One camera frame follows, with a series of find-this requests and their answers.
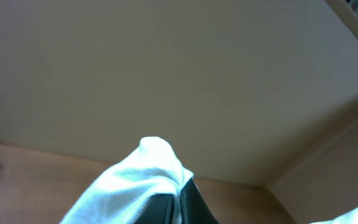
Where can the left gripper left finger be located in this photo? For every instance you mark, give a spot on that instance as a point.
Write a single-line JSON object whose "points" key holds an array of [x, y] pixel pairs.
{"points": [[158, 210]]}

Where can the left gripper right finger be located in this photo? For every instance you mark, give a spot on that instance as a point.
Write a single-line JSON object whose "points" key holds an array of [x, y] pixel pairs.
{"points": [[194, 209]]}

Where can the white polo shirt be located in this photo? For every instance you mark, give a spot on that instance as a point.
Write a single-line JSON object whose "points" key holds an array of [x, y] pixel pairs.
{"points": [[121, 192]]}

